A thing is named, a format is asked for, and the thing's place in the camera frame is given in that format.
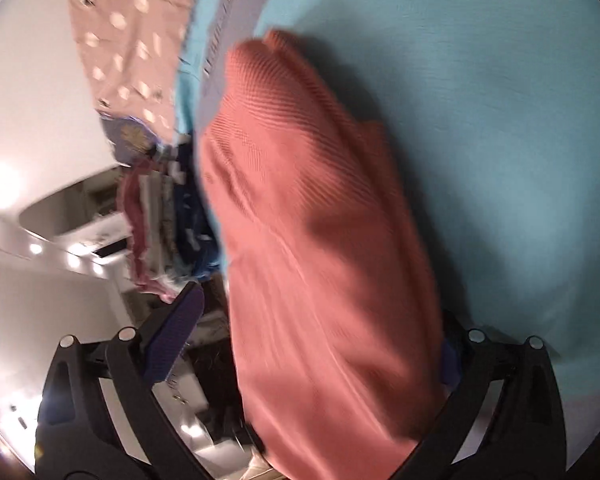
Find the pink polka dot blanket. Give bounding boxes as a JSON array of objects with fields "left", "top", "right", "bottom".
[{"left": 66, "top": 0, "right": 206, "bottom": 143}]

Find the coral long-sleeve shirt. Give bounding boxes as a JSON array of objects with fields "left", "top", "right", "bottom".
[{"left": 192, "top": 29, "right": 456, "bottom": 480}]

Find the blue tree print quilt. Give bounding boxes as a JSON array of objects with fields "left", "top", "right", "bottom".
[{"left": 100, "top": 115, "right": 166, "bottom": 166}]

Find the beige folded garment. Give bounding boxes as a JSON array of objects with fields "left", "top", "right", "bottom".
[{"left": 142, "top": 170, "right": 168, "bottom": 281}]

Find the navy folded garment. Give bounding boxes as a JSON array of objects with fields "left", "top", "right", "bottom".
[{"left": 172, "top": 145, "right": 226, "bottom": 281}]

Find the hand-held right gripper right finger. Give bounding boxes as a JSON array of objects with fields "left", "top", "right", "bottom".
[{"left": 407, "top": 310, "right": 567, "bottom": 480}]

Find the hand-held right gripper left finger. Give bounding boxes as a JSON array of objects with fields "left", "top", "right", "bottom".
[{"left": 34, "top": 281, "right": 216, "bottom": 480}]

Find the black clothing heap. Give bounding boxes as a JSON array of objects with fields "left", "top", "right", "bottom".
[{"left": 180, "top": 340, "right": 246, "bottom": 441}]

